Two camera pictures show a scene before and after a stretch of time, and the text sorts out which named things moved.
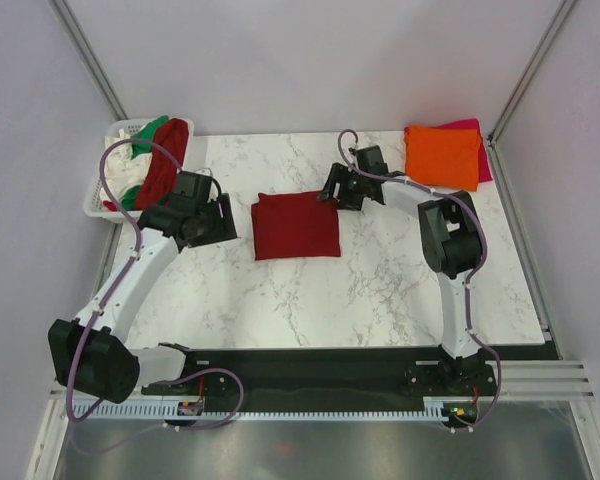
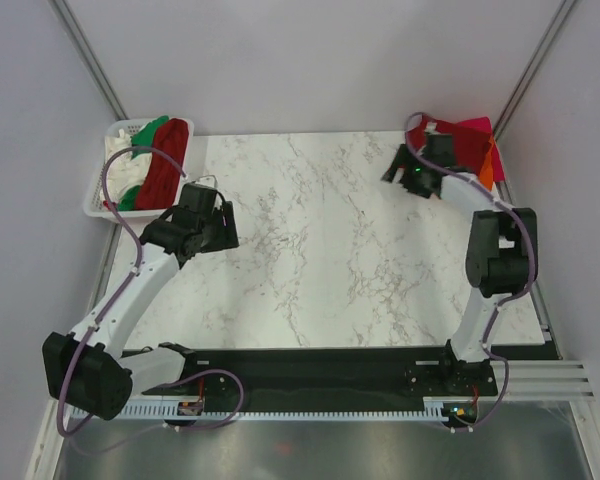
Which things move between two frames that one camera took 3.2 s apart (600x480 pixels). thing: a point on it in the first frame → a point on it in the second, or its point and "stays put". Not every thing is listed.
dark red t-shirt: x=295 y=225 → x=470 y=139
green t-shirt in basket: x=149 y=133 stays put
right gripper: x=339 y=175 → x=410 y=186
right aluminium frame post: x=519 y=91 stays put
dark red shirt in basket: x=160 y=183 stays put
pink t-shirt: x=472 y=124 → x=483 y=124
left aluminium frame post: x=88 y=57 stays put
